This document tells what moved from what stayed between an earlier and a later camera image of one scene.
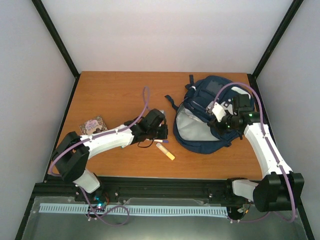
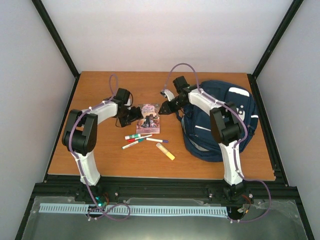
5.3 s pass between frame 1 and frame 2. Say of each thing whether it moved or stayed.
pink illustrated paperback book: moved
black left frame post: stayed
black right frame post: stayed
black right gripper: moved
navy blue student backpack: moved
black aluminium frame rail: stayed
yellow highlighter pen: stayed
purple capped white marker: stayed
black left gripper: moved
